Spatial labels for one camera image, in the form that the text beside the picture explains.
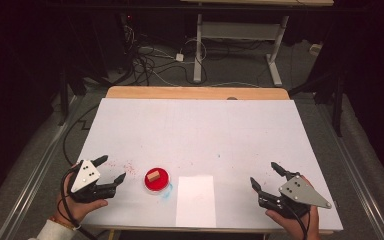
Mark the person's right hand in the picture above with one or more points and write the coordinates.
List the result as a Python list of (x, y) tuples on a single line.
[(296, 230)]

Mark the metal floor rail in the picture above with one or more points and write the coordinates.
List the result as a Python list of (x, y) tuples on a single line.
[(356, 176), (36, 181)]

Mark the person's left hand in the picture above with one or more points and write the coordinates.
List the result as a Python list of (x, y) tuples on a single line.
[(80, 210)]

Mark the round red ink pad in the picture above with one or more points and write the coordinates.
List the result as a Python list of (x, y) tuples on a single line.
[(158, 185)]

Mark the white-framed desk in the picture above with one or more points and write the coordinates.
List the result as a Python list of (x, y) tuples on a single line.
[(236, 30)]

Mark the white paper sheet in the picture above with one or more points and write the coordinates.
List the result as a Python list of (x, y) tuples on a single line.
[(196, 203)]

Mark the wooden table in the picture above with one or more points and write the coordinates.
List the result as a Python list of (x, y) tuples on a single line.
[(196, 92)]

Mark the black metal stand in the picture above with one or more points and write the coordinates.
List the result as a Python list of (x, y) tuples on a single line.
[(63, 100)]

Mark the white power strip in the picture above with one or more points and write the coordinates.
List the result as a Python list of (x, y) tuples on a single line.
[(315, 49)]

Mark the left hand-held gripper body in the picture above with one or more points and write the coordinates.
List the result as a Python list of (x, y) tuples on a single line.
[(85, 175)]

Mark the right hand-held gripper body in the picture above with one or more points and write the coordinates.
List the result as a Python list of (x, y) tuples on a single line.
[(300, 193)]

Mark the white power adapter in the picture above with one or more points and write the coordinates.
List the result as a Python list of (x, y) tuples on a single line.
[(179, 57)]

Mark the small wooden stamp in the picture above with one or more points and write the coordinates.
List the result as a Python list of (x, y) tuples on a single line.
[(153, 176)]

